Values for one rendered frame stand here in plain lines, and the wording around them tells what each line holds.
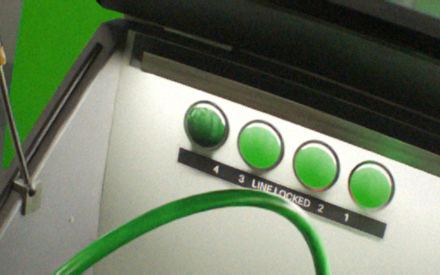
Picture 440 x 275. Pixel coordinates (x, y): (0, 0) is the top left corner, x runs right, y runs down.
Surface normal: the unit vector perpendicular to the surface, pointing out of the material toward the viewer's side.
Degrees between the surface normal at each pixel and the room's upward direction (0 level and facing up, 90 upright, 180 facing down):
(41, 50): 90
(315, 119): 90
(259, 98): 90
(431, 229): 90
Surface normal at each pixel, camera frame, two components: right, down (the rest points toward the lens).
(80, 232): 0.87, 0.32
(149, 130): -0.47, 0.23
